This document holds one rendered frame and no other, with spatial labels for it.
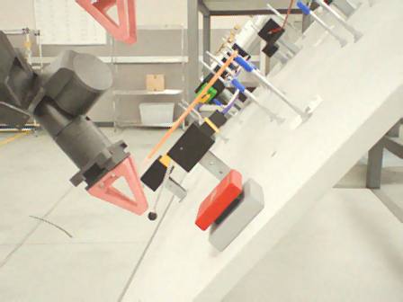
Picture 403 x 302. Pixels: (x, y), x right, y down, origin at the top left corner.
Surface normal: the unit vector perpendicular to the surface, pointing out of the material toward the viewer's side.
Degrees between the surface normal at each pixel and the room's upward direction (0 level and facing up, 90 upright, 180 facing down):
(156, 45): 90
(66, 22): 90
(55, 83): 129
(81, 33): 90
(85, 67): 53
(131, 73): 90
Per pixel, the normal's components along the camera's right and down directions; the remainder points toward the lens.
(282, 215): -0.11, 0.21
